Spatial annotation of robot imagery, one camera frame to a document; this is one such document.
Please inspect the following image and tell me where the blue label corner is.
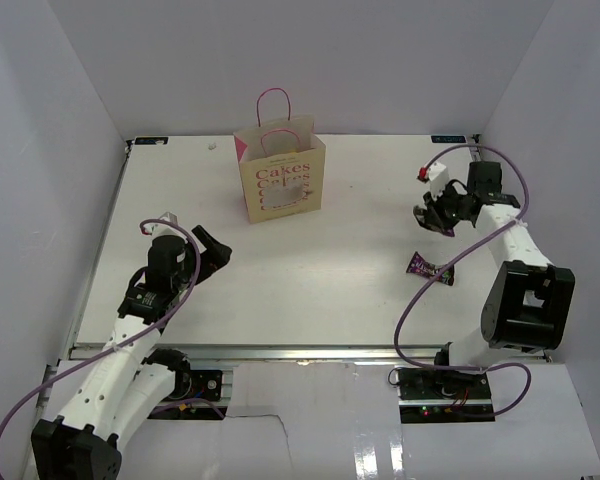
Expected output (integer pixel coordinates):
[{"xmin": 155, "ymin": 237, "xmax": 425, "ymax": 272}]
[
  {"xmin": 430, "ymin": 135, "xmax": 466, "ymax": 144},
  {"xmin": 133, "ymin": 136, "xmax": 169, "ymax": 146}
]

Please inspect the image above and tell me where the aluminium front rail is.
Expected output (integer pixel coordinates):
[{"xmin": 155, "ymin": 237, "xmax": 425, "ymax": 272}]
[{"xmin": 67, "ymin": 344, "xmax": 546, "ymax": 364}]

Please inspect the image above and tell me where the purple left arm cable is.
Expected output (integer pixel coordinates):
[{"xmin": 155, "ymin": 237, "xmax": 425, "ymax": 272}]
[{"xmin": 0, "ymin": 217, "xmax": 229, "ymax": 480}]

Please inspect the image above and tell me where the blue label right corner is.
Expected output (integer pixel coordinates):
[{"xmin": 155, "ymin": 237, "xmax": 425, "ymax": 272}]
[{"xmin": 430, "ymin": 135, "xmax": 466, "ymax": 144}]

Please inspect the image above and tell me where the blue label left corner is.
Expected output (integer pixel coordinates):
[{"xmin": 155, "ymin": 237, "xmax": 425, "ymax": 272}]
[{"xmin": 133, "ymin": 136, "xmax": 169, "ymax": 146}]

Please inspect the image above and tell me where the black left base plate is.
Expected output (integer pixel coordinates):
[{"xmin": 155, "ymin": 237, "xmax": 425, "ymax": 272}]
[{"xmin": 149, "ymin": 370, "xmax": 227, "ymax": 421}]

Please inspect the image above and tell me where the paper bag with pink handles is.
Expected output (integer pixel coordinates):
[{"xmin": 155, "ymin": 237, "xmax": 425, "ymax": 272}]
[{"xmin": 233, "ymin": 87, "xmax": 326, "ymax": 224}]

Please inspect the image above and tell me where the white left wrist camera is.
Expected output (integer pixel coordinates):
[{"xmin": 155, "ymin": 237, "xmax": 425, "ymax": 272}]
[{"xmin": 140, "ymin": 212, "xmax": 185, "ymax": 240}]

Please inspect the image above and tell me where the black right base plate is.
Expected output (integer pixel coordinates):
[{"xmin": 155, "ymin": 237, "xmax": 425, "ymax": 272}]
[{"xmin": 387, "ymin": 367, "xmax": 495, "ymax": 425}]

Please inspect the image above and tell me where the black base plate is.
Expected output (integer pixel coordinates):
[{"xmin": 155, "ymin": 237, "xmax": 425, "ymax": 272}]
[
  {"xmin": 387, "ymin": 367, "xmax": 495, "ymax": 425},
  {"xmin": 149, "ymin": 370, "xmax": 227, "ymax": 421}
]

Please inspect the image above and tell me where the purple chocolate pack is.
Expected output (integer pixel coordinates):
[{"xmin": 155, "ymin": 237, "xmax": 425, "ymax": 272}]
[
  {"xmin": 406, "ymin": 251, "xmax": 455, "ymax": 286},
  {"xmin": 413, "ymin": 205, "xmax": 456, "ymax": 237}
]

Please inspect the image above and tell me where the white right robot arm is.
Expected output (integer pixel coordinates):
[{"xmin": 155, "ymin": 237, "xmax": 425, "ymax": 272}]
[{"xmin": 413, "ymin": 161, "xmax": 575, "ymax": 399}]

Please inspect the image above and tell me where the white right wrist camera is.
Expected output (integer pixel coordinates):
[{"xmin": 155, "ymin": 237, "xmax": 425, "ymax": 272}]
[{"xmin": 417, "ymin": 162, "xmax": 450, "ymax": 199}]

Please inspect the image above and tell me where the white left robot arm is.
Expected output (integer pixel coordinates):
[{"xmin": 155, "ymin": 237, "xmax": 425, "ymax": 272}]
[{"xmin": 31, "ymin": 214, "xmax": 232, "ymax": 479}]

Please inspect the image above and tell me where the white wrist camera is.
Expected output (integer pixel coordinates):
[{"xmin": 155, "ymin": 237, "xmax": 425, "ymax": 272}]
[
  {"xmin": 140, "ymin": 212, "xmax": 185, "ymax": 240},
  {"xmin": 417, "ymin": 162, "xmax": 450, "ymax": 199}
]

